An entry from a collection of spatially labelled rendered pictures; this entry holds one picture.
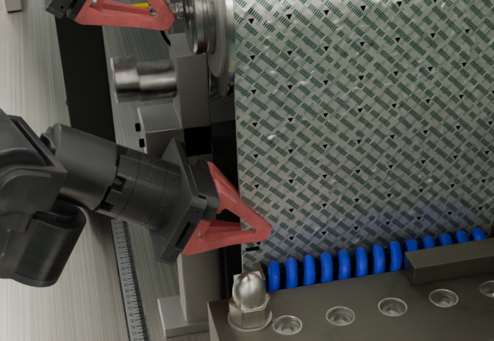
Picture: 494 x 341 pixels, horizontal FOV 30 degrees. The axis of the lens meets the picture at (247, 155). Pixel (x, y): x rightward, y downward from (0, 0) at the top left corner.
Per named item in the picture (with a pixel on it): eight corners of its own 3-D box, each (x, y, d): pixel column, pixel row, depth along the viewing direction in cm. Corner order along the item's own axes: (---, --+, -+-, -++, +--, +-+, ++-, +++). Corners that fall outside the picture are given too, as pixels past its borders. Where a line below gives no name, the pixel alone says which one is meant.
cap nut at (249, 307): (223, 308, 76) (220, 264, 74) (266, 300, 77) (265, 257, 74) (232, 336, 73) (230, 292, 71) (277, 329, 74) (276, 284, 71)
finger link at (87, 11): (153, 67, 75) (50, 9, 71) (144, 38, 81) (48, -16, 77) (198, -3, 73) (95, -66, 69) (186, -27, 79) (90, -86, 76)
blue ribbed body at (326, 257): (259, 285, 82) (258, 253, 80) (485, 248, 86) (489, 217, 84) (268, 310, 79) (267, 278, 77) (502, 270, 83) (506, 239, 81)
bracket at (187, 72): (154, 308, 97) (125, 38, 81) (215, 298, 98) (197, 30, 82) (160, 339, 92) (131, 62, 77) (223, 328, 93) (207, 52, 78)
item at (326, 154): (242, 278, 82) (234, 92, 72) (488, 237, 86) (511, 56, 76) (243, 281, 81) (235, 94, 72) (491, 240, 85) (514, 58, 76)
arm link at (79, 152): (48, 137, 68) (45, 106, 73) (13, 214, 70) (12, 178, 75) (134, 167, 70) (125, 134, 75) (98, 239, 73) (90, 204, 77)
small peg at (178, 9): (148, 6, 77) (149, 4, 75) (181, 3, 77) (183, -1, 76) (151, 23, 77) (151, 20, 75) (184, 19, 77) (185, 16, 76)
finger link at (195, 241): (256, 279, 79) (157, 249, 75) (239, 232, 85) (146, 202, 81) (295, 217, 76) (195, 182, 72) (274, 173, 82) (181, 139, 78)
